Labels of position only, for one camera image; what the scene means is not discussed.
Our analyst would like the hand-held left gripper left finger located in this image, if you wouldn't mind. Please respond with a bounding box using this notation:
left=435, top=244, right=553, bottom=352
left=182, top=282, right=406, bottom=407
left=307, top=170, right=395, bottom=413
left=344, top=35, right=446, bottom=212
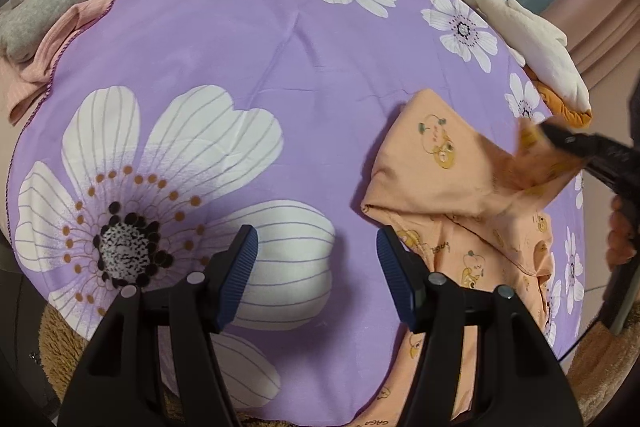
left=57, top=224, right=261, bottom=427

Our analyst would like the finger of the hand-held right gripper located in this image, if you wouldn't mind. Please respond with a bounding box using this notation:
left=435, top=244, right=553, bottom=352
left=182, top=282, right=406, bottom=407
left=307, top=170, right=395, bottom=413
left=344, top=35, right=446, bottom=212
left=542, top=117, right=616, bottom=180

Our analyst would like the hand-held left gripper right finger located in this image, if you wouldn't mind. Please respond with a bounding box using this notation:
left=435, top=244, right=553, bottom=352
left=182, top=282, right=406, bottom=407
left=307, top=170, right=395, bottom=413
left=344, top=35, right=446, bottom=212
left=376, top=226, right=585, bottom=427

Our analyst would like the orange cartoon print shirt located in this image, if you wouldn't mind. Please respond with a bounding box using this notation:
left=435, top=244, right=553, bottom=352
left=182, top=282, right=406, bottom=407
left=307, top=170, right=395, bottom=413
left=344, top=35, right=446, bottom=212
left=361, top=88, right=586, bottom=427

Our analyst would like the person's right hand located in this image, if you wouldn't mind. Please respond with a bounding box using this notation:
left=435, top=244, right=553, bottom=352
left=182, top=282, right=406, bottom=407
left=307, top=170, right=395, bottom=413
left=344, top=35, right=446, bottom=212
left=605, top=194, right=640, bottom=271

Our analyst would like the white goose plush toy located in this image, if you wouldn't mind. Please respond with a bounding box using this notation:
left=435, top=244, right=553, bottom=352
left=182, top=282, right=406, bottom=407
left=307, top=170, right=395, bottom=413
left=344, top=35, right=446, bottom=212
left=415, top=0, right=593, bottom=128

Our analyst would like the pink curtain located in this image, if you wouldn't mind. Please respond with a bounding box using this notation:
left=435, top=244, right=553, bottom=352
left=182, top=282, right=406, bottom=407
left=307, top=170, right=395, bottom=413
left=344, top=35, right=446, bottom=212
left=540, top=0, right=640, bottom=92

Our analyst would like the brown fluffy fabric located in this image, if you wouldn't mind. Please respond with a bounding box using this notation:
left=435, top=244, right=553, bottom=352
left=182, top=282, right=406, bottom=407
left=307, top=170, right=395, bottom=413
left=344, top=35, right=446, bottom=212
left=40, top=304, right=640, bottom=427

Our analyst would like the purple floral bed cover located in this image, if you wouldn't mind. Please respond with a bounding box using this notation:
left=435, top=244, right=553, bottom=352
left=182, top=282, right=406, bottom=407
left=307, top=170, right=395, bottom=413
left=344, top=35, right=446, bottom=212
left=7, top=0, right=586, bottom=423

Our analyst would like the pink ribbed cloth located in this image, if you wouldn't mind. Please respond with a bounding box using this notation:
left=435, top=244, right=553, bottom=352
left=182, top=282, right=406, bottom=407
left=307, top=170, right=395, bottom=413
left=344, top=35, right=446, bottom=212
left=7, top=0, right=121, bottom=125

